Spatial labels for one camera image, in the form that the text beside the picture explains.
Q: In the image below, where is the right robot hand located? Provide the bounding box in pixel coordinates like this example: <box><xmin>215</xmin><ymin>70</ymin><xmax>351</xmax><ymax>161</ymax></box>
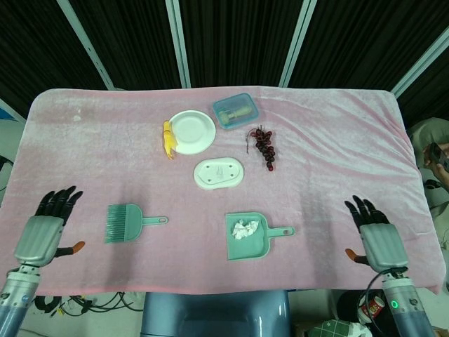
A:
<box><xmin>343</xmin><ymin>195</ymin><xmax>410</xmax><ymax>273</ymax></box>

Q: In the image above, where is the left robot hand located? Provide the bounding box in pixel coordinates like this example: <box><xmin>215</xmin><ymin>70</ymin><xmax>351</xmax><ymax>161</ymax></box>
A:
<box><xmin>13</xmin><ymin>185</ymin><xmax>86</xmax><ymax>267</ymax></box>

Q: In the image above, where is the green hand brush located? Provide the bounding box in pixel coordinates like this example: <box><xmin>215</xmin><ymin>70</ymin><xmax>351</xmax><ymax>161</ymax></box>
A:
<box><xmin>104</xmin><ymin>203</ymin><xmax>168</xmax><ymax>244</ymax></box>

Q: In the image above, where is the green dustpan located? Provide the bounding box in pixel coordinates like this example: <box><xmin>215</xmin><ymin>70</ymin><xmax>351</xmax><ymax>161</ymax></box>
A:
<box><xmin>225</xmin><ymin>212</ymin><xmax>296</xmax><ymax>261</ymax></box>

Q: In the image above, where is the white paper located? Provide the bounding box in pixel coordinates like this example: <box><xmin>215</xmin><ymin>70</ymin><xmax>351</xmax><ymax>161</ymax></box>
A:
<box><xmin>232</xmin><ymin>219</ymin><xmax>260</xmax><ymax>242</ymax></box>

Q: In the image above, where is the red paper cup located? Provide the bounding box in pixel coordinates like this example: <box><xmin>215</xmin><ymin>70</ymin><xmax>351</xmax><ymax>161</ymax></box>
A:
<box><xmin>360</xmin><ymin>294</ymin><xmax>386</xmax><ymax>319</ymax></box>

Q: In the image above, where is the green patterned box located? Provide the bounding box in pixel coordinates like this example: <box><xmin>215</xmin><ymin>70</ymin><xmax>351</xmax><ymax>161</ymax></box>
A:
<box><xmin>304</xmin><ymin>317</ymin><xmax>373</xmax><ymax>337</ymax></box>

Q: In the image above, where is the black phone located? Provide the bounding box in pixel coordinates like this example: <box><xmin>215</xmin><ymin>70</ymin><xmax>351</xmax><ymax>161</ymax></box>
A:
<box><xmin>429</xmin><ymin>142</ymin><xmax>449</xmax><ymax>170</ymax></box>

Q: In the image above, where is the white blue poster board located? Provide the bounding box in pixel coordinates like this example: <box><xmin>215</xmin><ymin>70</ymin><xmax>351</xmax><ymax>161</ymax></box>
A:
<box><xmin>0</xmin><ymin>98</ymin><xmax>27</xmax><ymax>197</ymax></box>

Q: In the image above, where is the seated person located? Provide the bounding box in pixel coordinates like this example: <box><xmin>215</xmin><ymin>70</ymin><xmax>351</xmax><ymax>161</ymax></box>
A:
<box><xmin>408</xmin><ymin>118</ymin><xmax>449</xmax><ymax>197</ymax></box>

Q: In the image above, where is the dark red grape bunch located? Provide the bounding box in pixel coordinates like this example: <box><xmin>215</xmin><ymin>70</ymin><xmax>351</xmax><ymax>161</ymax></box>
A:
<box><xmin>245</xmin><ymin>125</ymin><xmax>278</xmax><ymax>173</ymax></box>

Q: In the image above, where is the yellow banana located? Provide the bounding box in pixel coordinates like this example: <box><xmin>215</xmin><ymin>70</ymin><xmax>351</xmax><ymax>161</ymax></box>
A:
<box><xmin>161</xmin><ymin>120</ymin><xmax>180</xmax><ymax>161</ymax></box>

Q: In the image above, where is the white oval dish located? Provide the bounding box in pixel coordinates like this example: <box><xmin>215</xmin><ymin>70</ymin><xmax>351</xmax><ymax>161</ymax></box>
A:
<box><xmin>193</xmin><ymin>156</ymin><xmax>246</xmax><ymax>191</ymax></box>

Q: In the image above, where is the blue-grey robot torso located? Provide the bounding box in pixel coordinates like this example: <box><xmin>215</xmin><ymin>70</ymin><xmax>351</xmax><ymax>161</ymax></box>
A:
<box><xmin>140</xmin><ymin>290</ymin><xmax>291</xmax><ymax>337</ymax></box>

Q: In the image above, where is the round white plate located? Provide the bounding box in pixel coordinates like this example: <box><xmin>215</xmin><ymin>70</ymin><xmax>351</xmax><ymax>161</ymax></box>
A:
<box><xmin>170</xmin><ymin>110</ymin><xmax>217</xmax><ymax>156</ymax></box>

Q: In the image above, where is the pink velvet tablecloth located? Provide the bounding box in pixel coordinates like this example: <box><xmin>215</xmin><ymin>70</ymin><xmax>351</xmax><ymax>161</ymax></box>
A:
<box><xmin>0</xmin><ymin>86</ymin><xmax>445</xmax><ymax>296</ymax></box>

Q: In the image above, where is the clear container blue lid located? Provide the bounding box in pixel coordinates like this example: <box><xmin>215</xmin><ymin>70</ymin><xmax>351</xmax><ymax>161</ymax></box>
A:
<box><xmin>212</xmin><ymin>93</ymin><xmax>260</xmax><ymax>131</ymax></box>

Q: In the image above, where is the black curtain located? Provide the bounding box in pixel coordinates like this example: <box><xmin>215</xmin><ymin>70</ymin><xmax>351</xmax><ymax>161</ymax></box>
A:
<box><xmin>0</xmin><ymin>0</ymin><xmax>449</xmax><ymax>120</ymax></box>

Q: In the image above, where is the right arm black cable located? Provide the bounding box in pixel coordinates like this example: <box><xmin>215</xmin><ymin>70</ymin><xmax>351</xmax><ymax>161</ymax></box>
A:
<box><xmin>363</xmin><ymin>268</ymin><xmax>403</xmax><ymax>334</ymax></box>

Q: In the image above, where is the white frame post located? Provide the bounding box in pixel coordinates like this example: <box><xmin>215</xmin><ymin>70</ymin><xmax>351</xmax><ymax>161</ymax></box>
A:
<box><xmin>55</xmin><ymin>0</ymin><xmax>115</xmax><ymax>91</ymax></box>
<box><xmin>165</xmin><ymin>0</ymin><xmax>192</xmax><ymax>88</ymax></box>
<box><xmin>279</xmin><ymin>0</ymin><xmax>319</xmax><ymax>87</ymax></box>
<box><xmin>392</xmin><ymin>24</ymin><xmax>449</xmax><ymax>98</ymax></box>

